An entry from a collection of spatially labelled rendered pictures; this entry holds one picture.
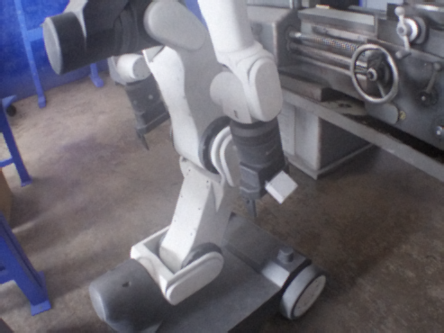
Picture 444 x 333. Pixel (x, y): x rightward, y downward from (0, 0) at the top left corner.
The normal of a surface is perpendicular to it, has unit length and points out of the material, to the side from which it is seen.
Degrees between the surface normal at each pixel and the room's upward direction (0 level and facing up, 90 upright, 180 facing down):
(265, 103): 90
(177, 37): 90
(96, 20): 90
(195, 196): 60
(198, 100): 90
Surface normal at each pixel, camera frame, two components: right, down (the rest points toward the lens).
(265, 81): 0.65, 0.36
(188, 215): -0.69, -0.07
